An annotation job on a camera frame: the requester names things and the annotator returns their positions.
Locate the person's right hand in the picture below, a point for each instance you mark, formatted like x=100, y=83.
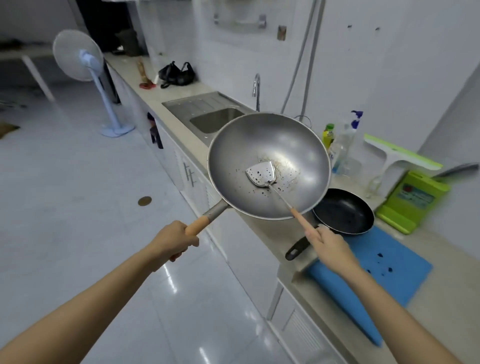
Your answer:
x=330, y=250

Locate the person's left hand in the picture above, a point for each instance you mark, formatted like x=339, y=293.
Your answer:
x=170, y=239

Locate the person's right fingers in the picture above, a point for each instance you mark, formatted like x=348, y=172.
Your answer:
x=317, y=236

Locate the person's left fingers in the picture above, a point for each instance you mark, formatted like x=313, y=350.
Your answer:
x=187, y=243

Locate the person's left forearm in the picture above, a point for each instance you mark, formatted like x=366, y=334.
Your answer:
x=75, y=313

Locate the person's right forearm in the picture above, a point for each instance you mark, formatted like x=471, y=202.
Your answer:
x=397, y=318

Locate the black frying pan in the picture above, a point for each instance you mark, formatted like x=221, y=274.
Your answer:
x=343, y=217

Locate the white cabinet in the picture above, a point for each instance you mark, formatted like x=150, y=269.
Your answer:
x=232, y=240

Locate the round floor drain cover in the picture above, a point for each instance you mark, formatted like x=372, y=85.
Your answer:
x=144, y=201

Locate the blue mat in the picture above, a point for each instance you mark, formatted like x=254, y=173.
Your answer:
x=378, y=270

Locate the clear spray bottle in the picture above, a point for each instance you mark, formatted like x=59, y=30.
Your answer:
x=345, y=146

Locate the green dish soap bottle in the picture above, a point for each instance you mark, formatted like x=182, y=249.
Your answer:
x=328, y=137

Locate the white and green squeegee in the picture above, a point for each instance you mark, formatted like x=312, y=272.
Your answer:
x=393, y=157

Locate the steel sink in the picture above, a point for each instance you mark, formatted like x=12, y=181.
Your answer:
x=208, y=112

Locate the chrome faucet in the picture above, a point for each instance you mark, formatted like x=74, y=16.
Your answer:
x=256, y=90

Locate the black bag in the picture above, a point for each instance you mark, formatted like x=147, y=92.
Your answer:
x=176, y=74

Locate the wooden brush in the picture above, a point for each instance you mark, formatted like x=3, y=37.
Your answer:
x=144, y=77

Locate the white standing fan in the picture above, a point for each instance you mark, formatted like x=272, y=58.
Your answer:
x=88, y=78

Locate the white table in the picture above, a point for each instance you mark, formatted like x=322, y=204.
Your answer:
x=26, y=63

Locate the wall hook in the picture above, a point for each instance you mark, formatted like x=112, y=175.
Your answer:
x=281, y=32

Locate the wall towel rack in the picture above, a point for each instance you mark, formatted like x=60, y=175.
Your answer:
x=240, y=20

